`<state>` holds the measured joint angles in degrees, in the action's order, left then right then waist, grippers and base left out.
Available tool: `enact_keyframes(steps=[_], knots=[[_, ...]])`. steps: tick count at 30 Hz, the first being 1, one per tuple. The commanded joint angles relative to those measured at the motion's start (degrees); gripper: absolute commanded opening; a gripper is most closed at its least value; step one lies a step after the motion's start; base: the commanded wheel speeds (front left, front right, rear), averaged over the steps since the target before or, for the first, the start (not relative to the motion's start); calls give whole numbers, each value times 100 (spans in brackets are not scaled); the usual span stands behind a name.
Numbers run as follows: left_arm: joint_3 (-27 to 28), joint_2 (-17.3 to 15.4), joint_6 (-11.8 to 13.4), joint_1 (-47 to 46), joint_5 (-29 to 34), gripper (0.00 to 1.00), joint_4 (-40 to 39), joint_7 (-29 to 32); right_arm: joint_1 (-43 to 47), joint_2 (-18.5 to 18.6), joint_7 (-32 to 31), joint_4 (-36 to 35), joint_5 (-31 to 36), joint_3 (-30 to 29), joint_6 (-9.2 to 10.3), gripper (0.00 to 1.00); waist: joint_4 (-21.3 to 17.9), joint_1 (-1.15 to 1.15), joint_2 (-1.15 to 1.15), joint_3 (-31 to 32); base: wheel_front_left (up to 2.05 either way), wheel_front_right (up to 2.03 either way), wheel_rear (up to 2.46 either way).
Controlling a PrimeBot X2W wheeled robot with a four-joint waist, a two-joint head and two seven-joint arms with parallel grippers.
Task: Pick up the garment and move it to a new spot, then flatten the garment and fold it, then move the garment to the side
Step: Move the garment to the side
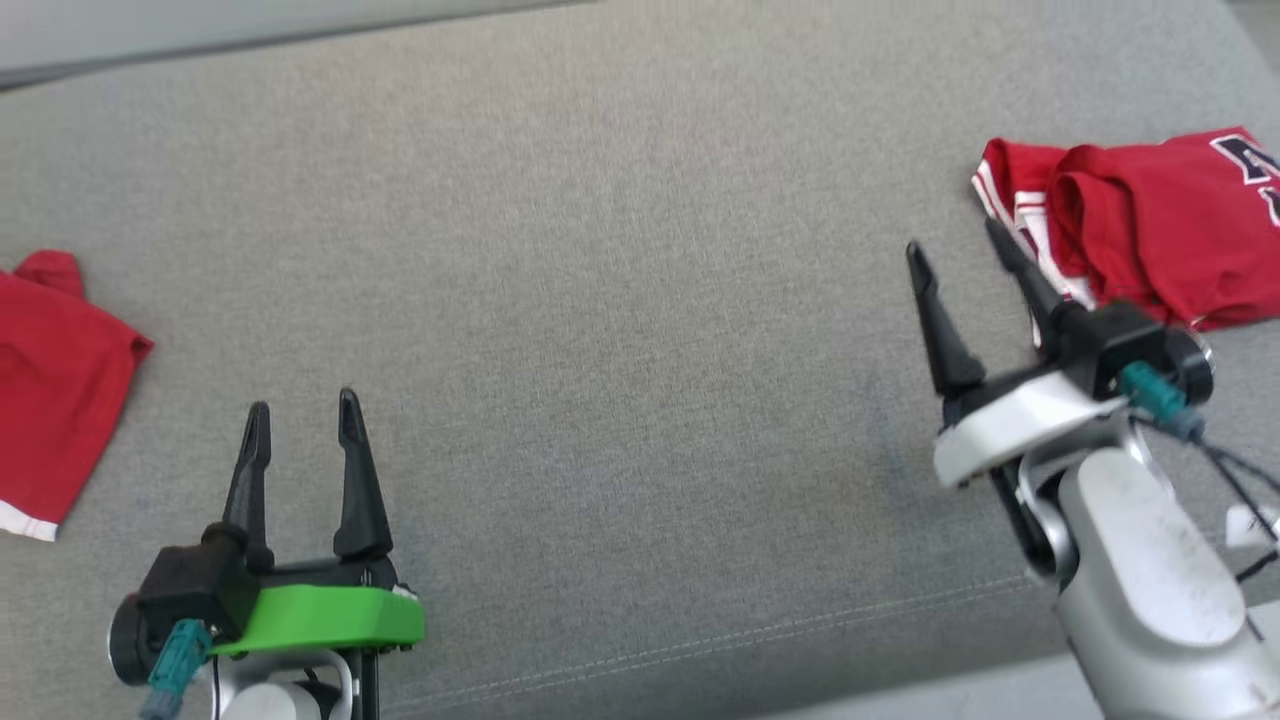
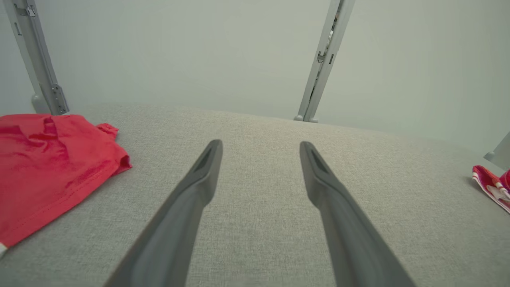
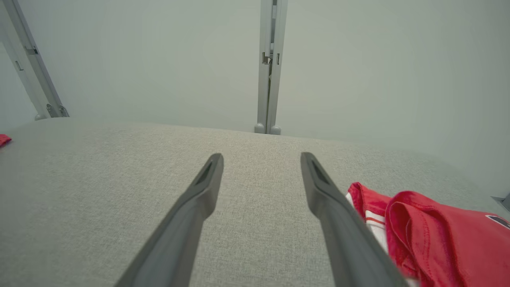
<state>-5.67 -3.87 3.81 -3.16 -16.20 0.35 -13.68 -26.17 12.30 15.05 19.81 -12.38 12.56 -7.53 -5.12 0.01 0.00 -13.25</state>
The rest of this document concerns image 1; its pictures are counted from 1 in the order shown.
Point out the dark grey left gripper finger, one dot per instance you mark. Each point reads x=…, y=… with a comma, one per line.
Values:
x=358, y=490
x=250, y=490

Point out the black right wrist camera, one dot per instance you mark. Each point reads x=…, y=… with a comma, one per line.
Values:
x=1115, y=345

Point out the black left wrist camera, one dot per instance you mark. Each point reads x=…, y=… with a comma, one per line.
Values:
x=195, y=585

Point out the red white-sleeved T-shirt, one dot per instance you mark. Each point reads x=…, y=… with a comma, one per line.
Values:
x=1150, y=220

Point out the red garment with white hem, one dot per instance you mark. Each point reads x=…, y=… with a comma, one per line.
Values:
x=50, y=400

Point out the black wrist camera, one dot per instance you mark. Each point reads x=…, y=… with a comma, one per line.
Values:
x=195, y=585
x=1115, y=345

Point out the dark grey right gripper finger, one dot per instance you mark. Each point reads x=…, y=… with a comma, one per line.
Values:
x=1030, y=280
x=945, y=335

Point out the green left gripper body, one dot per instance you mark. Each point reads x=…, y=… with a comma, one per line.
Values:
x=320, y=615

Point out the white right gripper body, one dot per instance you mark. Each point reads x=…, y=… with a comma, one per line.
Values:
x=1010, y=425

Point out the grey fabric sofa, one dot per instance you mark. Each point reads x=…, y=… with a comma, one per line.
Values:
x=600, y=250

